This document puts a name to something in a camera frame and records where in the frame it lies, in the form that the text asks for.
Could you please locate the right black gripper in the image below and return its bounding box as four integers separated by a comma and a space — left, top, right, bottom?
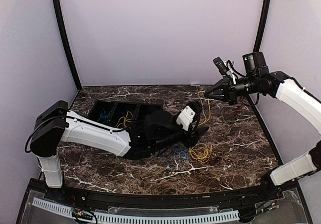
204, 74, 259, 105

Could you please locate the blue cable bundle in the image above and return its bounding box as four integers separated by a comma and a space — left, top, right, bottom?
163, 144, 190, 170

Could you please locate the black three-compartment bin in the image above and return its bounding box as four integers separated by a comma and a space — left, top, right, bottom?
88, 100, 163, 128

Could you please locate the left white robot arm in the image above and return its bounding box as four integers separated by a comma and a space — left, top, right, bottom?
25, 100, 209, 202

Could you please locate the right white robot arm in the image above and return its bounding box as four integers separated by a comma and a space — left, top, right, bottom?
204, 52, 320, 201

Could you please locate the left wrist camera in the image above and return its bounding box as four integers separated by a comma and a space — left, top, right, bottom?
175, 102, 201, 132

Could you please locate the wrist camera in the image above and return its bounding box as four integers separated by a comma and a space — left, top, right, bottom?
175, 102, 201, 132
213, 57, 238, 85

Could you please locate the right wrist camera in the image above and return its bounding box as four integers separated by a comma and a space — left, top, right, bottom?
213, 57, 238, 85

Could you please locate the right black frame post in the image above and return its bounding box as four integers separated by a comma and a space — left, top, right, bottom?
242, 0, 273, 89

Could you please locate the black frame post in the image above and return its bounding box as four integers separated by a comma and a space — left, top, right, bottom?
52, 0, 82, 91
242, 0, 273, 89

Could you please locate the white slotted cable duct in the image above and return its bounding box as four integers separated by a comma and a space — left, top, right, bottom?
32, 198, 239, 224

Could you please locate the black front rail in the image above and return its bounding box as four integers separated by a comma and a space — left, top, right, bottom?
39, 182, 261, 209

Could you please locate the left black frame post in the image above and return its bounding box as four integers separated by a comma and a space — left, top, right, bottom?
52, 0, 82, 91

